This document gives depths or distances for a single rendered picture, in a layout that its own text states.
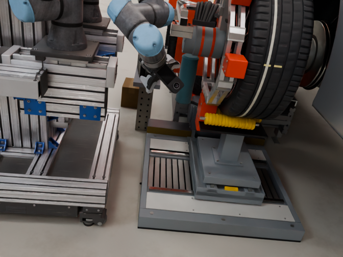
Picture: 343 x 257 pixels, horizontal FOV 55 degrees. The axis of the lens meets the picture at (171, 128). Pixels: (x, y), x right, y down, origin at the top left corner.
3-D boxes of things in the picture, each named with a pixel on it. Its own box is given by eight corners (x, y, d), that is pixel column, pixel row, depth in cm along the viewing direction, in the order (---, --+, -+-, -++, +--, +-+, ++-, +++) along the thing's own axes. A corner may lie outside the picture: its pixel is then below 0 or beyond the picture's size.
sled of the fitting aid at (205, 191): (261, 206, 176) (266, 192, 172) (194, 200, 173) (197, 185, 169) (241, 154, 220) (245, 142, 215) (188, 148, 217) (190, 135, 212)
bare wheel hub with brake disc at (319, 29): (304, 101, 165) (339, 50, 140) (289, 99, 164) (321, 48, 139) (292, 58, 184) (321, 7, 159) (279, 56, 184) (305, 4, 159)
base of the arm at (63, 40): (42, 48, 124) (41, 21, 119) (52, 37, 137) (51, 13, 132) (83, 53, 126) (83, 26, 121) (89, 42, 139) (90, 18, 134)
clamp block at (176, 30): (192, 39, 135) (194, 25, 133) (170, 35, 134) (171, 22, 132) (191, 35, 139) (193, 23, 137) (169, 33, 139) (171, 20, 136)
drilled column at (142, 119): (148, 131, 246) (154, 77, 225) (135, 129, 245) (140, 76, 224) (148, 124, 254) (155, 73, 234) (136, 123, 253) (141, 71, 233)
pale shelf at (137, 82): (160, 89, 209) (160, 85, 207) (132, 86, 207) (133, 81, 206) (160, 67, 246) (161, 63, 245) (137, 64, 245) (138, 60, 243)
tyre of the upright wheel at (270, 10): (263, 147, 165) (333, 40, 112) (217, 142, 163) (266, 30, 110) (249, 58, 204) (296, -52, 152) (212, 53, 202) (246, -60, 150)
